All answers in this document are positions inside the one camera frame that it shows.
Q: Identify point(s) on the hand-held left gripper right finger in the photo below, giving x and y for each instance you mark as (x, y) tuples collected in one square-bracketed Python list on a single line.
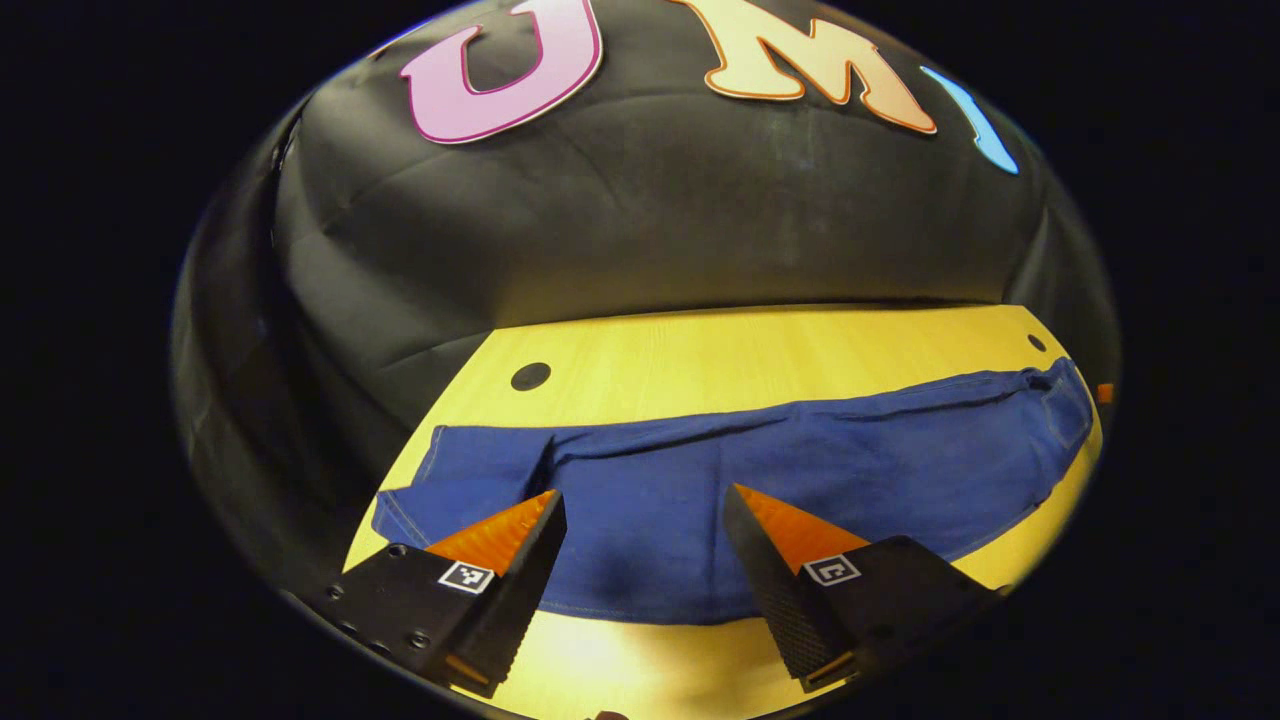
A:
[(775, 600)]

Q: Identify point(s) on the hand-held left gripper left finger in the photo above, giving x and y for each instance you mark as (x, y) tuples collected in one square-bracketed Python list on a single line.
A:
[(525, 590)]

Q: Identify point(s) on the blue denim jeans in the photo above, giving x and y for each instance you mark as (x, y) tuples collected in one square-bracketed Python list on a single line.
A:
[(650, 500)]

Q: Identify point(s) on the black backdrop cloth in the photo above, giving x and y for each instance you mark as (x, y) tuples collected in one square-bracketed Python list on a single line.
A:
[(650, 220)]

